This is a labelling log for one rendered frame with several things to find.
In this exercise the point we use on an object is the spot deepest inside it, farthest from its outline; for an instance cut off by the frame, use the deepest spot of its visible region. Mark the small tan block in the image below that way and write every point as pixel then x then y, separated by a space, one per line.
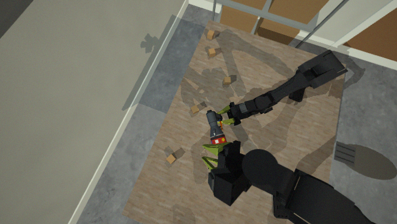
pixel 211 52
pixel 171 159
pixel 194 109
pixel 210 34
pixel 226 81

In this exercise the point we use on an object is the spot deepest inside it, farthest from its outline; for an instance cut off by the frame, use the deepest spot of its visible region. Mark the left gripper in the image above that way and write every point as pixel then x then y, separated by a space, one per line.
pixel 222 151

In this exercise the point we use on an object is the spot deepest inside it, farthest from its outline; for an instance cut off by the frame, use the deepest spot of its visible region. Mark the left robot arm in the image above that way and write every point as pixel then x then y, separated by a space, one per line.
pixel 314 200

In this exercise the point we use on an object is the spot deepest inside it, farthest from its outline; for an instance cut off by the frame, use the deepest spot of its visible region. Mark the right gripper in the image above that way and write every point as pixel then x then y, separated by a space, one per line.
pixel 232 114

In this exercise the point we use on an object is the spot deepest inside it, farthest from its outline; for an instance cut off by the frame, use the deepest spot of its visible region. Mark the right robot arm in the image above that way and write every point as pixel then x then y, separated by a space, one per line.
pixel 326 65

